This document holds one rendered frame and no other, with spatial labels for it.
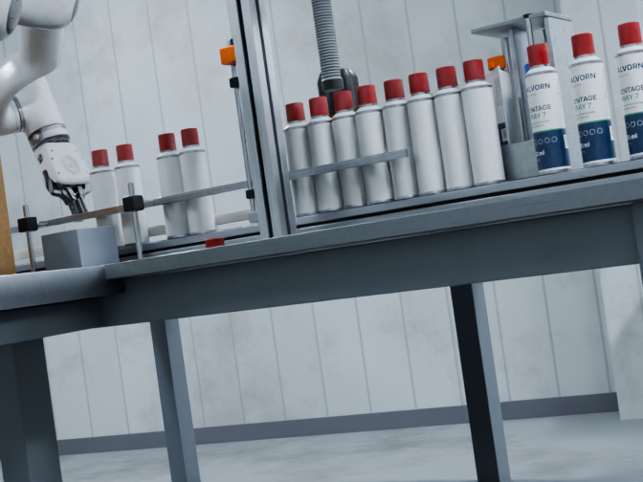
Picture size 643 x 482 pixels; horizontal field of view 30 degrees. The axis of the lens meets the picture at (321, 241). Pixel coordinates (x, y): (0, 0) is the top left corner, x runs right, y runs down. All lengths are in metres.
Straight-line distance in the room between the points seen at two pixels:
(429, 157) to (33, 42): 0.87
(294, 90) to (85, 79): 1.16
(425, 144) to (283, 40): 3.75
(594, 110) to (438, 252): 0.61
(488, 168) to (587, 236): 0.72
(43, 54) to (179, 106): 3.51
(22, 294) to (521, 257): 0.57
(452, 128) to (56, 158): 0.92
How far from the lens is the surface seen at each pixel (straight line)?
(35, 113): 2.58
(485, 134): 1.95
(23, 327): 1.51
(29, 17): 2.14
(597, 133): 1.87
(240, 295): 1.48
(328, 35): 2.01
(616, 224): 1.23
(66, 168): 2.54
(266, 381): 5.79
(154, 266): 1.52
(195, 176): 2.30
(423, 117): 2.00
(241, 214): 2.29
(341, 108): 2.10
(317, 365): 5.66
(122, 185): 2.42
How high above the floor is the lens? 0.79
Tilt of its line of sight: 1 degrees up
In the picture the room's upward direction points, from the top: 8 degrees counter-clockwise
